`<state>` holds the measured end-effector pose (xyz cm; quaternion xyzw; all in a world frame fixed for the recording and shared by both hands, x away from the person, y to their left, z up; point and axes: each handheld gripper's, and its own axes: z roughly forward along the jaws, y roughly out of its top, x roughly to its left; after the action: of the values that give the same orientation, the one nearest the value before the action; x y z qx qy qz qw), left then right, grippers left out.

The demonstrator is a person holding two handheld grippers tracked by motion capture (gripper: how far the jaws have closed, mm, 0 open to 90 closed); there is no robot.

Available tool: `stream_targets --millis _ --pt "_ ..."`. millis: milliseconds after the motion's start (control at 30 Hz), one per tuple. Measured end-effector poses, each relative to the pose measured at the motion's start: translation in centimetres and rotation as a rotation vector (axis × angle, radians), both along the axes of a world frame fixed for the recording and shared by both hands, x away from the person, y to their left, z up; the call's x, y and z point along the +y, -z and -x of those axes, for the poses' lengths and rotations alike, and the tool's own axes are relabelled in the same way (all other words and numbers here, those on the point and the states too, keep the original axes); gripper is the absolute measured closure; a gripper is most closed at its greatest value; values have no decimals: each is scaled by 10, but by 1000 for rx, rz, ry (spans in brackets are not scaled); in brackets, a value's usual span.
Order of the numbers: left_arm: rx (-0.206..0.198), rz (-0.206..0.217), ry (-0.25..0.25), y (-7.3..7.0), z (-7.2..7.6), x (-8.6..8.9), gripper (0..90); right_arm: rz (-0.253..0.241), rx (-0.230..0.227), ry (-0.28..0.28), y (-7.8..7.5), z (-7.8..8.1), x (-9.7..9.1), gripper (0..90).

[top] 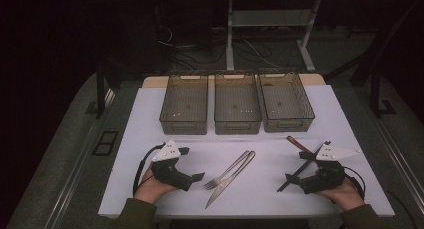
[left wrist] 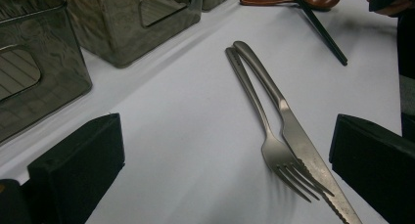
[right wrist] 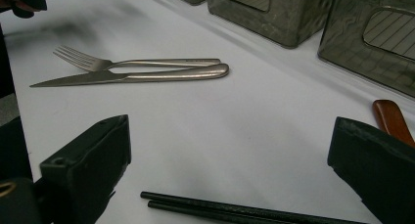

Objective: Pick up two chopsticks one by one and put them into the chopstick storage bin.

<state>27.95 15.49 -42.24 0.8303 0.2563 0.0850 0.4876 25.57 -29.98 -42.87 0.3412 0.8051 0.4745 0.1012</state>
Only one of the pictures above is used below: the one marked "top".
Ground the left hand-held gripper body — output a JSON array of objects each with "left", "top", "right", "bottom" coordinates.
[{"left": 151, "top": 139, "right": 194, "bottom": 192}]

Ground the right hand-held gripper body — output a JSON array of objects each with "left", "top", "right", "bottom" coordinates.
[{"left": 299, "top": 144, "right": 363, "bottom": 194}]

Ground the silver metal fork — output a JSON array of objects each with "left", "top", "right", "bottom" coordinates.
[{"left": 203, "top": 150, "right": 251, "bottom": 191}]

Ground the red-brown wooden spoon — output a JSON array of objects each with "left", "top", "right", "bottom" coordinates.
[{"left": 286, "top": 135, "right": 314, "bottom": 155}]

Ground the silver metal knife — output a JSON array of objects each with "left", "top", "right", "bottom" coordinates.
[{"left": 204, "top": 150, "right": 257, "bottom": 210}]

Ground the smoked transparent plastic basket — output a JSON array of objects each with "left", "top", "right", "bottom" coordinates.
[
  {"left": 257, "top": 69, "right": 316, "bottom": 133},
  {"left": 213, "top": 71, "right": 263, "bottom": 136},
  {"left": 159, "top": 72, "right": 209, "bottom": 136}
]

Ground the person's left hand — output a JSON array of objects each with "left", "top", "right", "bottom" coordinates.
[{"left": 134, "top": 173, "right": 178, "bottom": 205}]

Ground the person's right hand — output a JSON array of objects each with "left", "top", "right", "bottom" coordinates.
[{"left": 315, "top": 177, "right": 365, "bottom": 212}]

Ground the white table mat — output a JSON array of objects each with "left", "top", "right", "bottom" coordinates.
[{"left": 98, "top": 84, "right": 396, "bottom": 220}]

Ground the black metal stand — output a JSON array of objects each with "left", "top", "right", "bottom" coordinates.
[{"left": 369, "top": 65, "right": 398, "bottom": 118}]

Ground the left hand-held gripper black cable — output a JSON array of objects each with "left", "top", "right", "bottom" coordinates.
[{"left": 132, "top": 142, "right": 167, "bottom": 197}]

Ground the hand-held gripper black cable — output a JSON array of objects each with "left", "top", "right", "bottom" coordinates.
[
  {"left": 343, "top": 165, "right": 367, "bottom": 200},
  {"left": 132, "top": 142, "right": 167, "bottom": 197}
]

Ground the right hand-held gripper black cable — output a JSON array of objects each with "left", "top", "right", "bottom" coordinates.
[{"left": 343, "top": 165, "right": 367, "bottom": 200}]

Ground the metal floor rail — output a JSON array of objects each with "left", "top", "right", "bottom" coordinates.
[
  {"left": 363, "top": 105, "right": 424, "bottom": 203},
  {"left": 43, "top": 88, "right": 116, "bottom": 229}
]

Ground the black floor cable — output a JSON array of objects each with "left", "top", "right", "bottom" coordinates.
[{"left": 386, "top": 188, "right": 418, "bottom": 229}]

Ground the tangle of floor cables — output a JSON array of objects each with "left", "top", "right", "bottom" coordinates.
[{"left": 156, "top": 25, "right": 284, "bottom": 72}]

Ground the white metal desk frame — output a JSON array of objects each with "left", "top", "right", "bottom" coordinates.
[{"left": 225, "top": 0, "right": 323, "bottom": 73}]

